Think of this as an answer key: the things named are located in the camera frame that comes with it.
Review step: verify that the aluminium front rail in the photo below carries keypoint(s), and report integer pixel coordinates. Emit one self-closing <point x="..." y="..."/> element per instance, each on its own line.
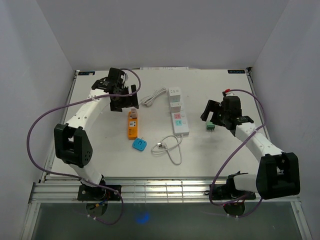
<point x="133" y="191"/>

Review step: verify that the white usb charger block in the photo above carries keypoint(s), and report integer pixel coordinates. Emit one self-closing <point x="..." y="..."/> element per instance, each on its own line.
<point x="175" y="107"/>

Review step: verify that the left blue corner label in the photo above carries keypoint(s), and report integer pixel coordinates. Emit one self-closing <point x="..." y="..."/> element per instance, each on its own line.
<point x="86" y="73"/>

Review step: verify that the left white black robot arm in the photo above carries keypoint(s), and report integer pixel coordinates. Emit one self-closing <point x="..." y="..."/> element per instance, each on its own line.
<point x="71" y="141"/>

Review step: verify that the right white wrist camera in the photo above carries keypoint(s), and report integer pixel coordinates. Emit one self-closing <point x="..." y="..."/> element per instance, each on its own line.
<point x="227" y="93"/>

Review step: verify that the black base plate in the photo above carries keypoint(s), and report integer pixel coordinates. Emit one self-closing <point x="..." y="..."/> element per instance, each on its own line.
<point x="221" y="192"/>
<point x="88" y="193"/>

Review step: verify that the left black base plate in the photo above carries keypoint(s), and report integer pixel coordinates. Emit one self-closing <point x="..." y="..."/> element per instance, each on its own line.
<point x="88" y="193"/>

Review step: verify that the white cube socket adapter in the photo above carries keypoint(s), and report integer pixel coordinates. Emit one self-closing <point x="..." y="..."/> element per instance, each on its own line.
<point x="174" y="94"/>

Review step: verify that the right blue corner label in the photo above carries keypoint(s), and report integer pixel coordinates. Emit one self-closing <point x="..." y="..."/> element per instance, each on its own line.
<point x="236" y="71"/>

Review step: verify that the green plug adapter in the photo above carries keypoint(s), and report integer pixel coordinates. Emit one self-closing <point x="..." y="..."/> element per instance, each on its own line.
<point x="210" y="126"/>

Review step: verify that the white pastel power strip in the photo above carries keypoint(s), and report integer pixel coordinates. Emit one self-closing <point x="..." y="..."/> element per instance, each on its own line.
<point x="179" y="121"/>

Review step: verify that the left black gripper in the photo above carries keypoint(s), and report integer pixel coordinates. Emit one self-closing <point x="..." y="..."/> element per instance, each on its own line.
<point x="130" y="101"/>

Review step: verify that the blue plug adapter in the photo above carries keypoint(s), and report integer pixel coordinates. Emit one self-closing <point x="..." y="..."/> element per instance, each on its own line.
<point x="139" y="144"/>

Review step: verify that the orange power adapter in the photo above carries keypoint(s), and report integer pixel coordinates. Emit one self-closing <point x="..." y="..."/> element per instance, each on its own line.
<point x="132" y="126"/>

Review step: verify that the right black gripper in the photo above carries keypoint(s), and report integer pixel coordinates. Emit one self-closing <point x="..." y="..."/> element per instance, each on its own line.
<point x="204" y="116"/>

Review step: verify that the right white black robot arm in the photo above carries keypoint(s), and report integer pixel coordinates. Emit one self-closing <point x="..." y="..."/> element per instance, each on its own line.
<point x="278" y="172"/>

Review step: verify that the blue corner label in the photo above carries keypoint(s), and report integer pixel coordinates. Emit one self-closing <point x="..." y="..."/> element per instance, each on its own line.
<point x="86" y="73"/>
<point x="236" y="71"/>

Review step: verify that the pink plug adapter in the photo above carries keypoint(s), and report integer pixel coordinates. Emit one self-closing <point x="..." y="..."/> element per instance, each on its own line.
<point x="133" y="113"/>

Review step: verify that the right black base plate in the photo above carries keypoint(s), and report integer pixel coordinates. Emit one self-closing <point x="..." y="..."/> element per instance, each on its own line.
<point x="221" y="192"/>

